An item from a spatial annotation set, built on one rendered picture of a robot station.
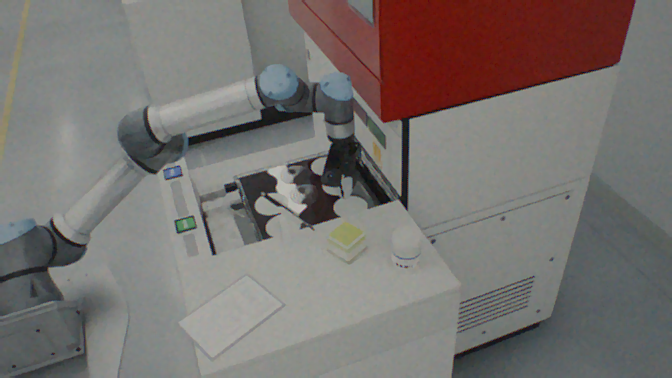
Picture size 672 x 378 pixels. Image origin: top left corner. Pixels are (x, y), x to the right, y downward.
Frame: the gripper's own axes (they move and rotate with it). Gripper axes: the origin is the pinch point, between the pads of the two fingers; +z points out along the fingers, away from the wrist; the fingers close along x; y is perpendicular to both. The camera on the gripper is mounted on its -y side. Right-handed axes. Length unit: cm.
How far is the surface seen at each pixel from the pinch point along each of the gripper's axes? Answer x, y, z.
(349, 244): -8.4, -20.6, -3.6
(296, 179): 21.3, 15.7, 9.7
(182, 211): 44.6, -12.6, 3.5
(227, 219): 35.6, -5.2, 11.3
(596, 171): -87, 151, 90
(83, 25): 364, 298, 98
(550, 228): -59, 42, 38
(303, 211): 13.7, 1.8, 9.6
